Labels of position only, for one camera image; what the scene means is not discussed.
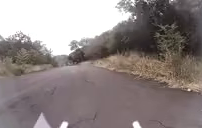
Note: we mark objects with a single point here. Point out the dry grass verge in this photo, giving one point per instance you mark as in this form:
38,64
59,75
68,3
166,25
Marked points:
162,70
12,69

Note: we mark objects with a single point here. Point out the grey cracked asphalt road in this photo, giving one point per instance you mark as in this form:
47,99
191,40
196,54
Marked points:
95,96

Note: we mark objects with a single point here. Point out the row of trees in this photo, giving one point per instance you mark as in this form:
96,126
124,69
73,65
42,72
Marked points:
155,30
22,50

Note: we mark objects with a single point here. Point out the robot's own part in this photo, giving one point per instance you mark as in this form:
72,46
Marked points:
64,125
136,124

